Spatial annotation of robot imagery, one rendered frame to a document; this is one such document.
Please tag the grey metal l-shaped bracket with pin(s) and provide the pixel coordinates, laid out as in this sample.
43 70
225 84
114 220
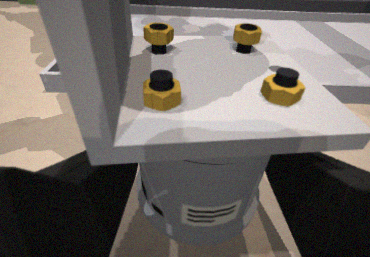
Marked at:
222 112

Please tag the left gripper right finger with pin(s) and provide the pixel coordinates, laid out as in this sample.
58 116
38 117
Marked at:
325 202

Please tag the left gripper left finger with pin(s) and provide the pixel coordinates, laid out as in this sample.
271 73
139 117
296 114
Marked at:
76 214

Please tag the yellow hex nut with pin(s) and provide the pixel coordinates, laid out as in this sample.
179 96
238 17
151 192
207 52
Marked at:
162 100
279 94
247 34
158 33

